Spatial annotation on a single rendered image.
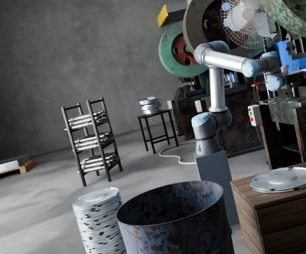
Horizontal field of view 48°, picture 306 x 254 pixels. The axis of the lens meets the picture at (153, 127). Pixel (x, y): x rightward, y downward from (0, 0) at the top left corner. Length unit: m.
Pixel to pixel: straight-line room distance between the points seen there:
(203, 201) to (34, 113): 7.58
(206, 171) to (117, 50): 6.85
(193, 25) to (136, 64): 5.29
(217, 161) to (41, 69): 7.16
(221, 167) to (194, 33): 1.72
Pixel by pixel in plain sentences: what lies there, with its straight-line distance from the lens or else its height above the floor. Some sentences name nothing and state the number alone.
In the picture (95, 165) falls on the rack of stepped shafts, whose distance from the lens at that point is 4.02.
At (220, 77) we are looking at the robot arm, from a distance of 2.07.
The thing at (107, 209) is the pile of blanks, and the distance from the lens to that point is 2.07.
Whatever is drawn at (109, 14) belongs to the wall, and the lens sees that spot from 8.81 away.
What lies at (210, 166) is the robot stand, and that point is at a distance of 2.05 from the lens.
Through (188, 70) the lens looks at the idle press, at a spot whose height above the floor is 1.02.
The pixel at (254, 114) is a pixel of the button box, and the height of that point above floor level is 0.57.
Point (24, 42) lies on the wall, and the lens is 8.96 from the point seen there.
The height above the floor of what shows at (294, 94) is 0.67.
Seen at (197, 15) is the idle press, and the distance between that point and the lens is 3.48.
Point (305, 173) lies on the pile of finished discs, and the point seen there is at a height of 0.36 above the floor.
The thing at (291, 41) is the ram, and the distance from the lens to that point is 2.24.
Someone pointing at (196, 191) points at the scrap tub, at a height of 0.43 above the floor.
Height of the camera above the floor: 0.91
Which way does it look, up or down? 6 degrees down
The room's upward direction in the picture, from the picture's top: 14 degrees counter-clockwise
